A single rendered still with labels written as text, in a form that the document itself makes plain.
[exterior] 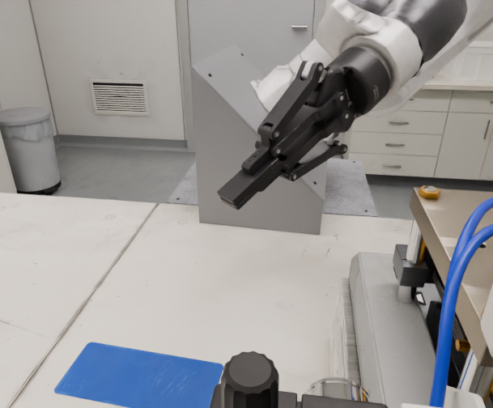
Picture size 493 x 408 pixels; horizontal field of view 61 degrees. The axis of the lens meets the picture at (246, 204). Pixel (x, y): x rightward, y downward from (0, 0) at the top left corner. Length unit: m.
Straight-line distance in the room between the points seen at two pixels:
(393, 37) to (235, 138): 0.48
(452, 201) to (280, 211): 0.64
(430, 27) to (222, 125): 0.49
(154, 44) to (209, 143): 2.73
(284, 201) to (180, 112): 2.79
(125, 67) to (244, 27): 1.05
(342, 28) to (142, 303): 0.56
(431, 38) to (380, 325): 0.35
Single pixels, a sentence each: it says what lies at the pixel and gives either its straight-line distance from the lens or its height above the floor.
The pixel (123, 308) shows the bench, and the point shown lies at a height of 0.75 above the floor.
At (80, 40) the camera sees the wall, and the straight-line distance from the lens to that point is 3.89.
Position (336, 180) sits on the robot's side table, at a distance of 1.30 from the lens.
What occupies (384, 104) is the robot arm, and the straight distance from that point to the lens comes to 0.67.
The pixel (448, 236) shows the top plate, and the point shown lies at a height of 1.11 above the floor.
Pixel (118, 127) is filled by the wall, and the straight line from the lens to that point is 3.93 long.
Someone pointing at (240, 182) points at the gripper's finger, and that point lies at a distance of 0.44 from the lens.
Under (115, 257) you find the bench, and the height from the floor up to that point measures 0.75.
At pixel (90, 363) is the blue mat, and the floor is 0.75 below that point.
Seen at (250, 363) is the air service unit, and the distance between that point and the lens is 0.19.
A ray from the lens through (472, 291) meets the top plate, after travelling 0.27.
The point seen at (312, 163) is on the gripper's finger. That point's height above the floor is 1.08.
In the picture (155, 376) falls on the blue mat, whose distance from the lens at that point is 0.69.
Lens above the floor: 1.26
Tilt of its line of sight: 27 degrees down
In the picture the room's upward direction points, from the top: straight up
